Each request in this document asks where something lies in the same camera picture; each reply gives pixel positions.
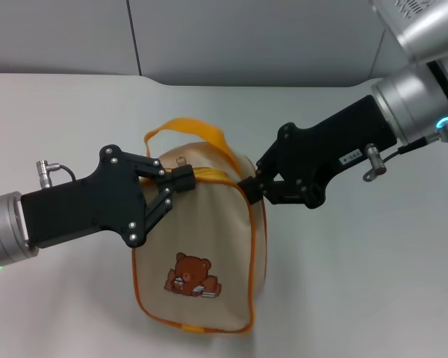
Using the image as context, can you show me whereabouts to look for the right gripper cable with connector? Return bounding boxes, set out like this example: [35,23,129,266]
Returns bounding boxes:
[361,125,448,183]

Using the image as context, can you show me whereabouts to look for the gripper cable with connector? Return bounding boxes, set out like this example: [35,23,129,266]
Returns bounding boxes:
[361,125,448,183]
[34,159,78,189]

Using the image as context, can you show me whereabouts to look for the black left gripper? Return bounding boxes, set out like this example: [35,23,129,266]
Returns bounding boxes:
[20,142,198,249]

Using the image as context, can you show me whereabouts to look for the beige food bag orange trim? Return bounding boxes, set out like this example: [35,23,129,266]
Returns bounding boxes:
[131,117,270,335]

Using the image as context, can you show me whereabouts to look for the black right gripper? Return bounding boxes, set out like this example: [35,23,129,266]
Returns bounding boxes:
[237,94,401,209]

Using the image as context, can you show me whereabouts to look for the left gripper cable with connector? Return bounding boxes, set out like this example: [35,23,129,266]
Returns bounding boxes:
[34,159,78,189]

